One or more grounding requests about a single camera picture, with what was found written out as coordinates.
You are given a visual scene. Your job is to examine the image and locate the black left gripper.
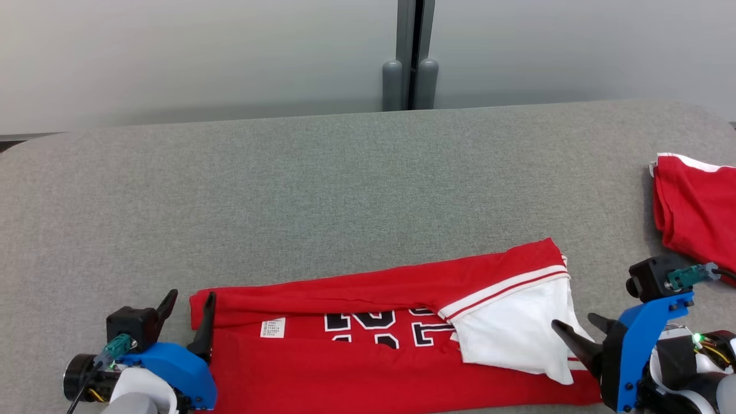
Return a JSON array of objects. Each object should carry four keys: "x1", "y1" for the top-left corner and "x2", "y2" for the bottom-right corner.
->
[{"x1": 63, "y1": 289, "x2": 218, "y2": 403}]

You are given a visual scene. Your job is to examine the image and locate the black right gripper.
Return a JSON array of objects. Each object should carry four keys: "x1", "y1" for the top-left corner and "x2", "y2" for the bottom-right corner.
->
[{"x1": 551, "y1": 313, "x2": 631, "y2": 412}]

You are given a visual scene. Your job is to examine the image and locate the red shorts with white stripe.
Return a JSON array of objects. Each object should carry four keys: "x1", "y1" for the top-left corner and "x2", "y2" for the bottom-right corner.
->
[{"x1": 650, "y1": 152, "x2": 736, "y2": 287}]

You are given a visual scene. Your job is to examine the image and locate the red and white numbered jersey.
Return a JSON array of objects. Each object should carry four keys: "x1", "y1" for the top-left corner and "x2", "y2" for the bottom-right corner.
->
[{"x1": 190, "y1": 237, "x2": 603, "y2": 414}]

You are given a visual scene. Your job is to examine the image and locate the blue right camera mount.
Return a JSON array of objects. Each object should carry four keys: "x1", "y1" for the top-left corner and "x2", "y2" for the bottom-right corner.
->
[{"x1": 616, "y1": 292, "x2": 695, "y2": 413}]

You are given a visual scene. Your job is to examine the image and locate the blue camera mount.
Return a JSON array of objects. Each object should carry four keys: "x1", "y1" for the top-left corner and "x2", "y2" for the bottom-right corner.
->
[
  {"x1": 117, "y1": 343, "x2": 218, "y2": 411},
  {"x1": 616, "y1": 292, "x2": 695, "y2": 413}
]

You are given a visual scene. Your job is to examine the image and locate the blue left camera mount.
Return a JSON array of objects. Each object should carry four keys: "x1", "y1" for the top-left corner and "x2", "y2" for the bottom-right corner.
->
[{"x1": 117, "y1": 343, "x2": 218, "y2": 411}]

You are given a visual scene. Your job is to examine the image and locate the left cable with teal connector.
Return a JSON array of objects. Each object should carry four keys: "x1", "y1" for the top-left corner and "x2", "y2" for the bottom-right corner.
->
[{"x1": 66, "y1": 333, "x2": 136, "y2": 414}]

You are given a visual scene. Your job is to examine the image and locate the cable with teal connector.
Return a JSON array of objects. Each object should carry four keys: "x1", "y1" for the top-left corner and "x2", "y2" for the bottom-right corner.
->
[
  {"x1": 666, "y1": 262, "x2": 736, "y2": 291},
  {"x1": 66, "y1": 333, "x2": 136, "y2": 414}
]

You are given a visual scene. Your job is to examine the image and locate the right cable with teal connector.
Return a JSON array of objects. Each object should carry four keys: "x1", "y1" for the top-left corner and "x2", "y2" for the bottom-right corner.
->
[{"x1": 666, "y1": 262, "x2": 736, "y2": 291}]

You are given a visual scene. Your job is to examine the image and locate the grey metal partition post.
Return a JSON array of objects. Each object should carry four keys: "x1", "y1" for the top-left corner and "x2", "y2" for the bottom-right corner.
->
[{"x1": 382, "y1": 0, "x2": 439, "y2": 111}]

